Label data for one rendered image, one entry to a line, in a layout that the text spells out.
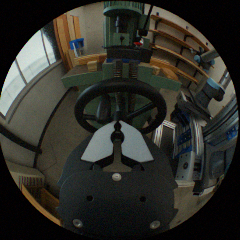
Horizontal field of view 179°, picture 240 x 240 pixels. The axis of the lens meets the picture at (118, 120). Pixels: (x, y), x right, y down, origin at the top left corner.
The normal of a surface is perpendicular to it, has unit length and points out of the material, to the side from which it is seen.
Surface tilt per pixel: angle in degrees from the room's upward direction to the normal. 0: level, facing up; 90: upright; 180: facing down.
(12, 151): 90
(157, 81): 90
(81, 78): 90
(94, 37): 90
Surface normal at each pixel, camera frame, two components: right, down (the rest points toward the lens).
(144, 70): 0.00, 0.85
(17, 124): 0.99, 0.13
